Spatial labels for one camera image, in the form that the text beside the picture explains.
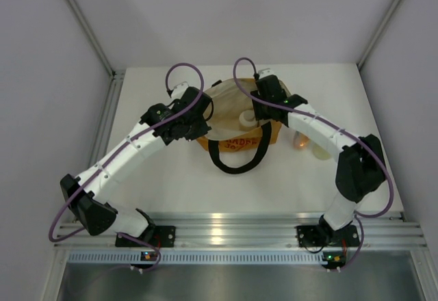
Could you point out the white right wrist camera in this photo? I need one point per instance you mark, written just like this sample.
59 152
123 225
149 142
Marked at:
265 73

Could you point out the cream cylindrical bottle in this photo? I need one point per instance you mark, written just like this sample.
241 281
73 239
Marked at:
247 120

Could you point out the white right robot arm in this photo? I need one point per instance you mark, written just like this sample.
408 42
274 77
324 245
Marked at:
360 163

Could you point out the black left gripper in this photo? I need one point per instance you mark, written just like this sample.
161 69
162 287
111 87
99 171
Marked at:
202 129

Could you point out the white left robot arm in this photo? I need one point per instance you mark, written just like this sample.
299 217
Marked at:
89 193

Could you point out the orange bottle pink cap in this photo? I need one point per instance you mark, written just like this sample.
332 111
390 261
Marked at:
300 141

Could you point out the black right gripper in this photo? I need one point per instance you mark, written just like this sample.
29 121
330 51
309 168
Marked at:
260 114

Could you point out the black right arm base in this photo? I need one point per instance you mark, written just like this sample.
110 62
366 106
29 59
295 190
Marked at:
316 236

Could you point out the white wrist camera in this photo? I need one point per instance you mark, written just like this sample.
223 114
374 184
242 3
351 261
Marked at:
178 91
265 73

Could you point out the perforated cable duct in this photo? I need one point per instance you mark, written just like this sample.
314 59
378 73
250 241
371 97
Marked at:
138 257

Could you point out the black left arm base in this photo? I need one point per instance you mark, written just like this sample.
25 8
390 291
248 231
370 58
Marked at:
157 236

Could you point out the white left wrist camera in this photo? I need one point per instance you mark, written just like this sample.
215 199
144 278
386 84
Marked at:
178 91

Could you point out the aluminium frame rail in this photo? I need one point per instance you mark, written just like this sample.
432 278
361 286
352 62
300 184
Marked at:
226 231

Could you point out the green pump bottle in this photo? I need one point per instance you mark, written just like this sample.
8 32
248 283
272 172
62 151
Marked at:
320 153

